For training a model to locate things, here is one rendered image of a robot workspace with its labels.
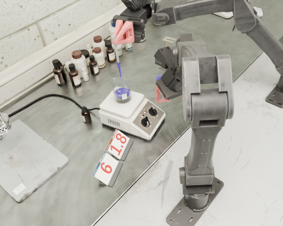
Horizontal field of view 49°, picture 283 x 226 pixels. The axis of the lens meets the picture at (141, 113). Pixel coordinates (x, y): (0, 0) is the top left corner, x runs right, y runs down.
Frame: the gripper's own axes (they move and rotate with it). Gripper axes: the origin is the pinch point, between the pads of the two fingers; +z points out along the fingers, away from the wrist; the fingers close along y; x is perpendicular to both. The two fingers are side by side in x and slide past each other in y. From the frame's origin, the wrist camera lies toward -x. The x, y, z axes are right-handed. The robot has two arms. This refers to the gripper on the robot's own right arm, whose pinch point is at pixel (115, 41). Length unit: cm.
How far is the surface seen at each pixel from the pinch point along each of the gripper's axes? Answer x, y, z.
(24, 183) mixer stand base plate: 30, -14, 39
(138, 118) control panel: 25.9, 7.0, 4.2
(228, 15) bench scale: 31, 12, -82
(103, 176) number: 29.7, 6.6, 27.0
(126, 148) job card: 31.5, 6.9, 13.4
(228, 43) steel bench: 33, 19, -60
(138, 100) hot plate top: 23.2, 4.5, -1.1
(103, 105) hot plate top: 22.8, -5.5, 6.1
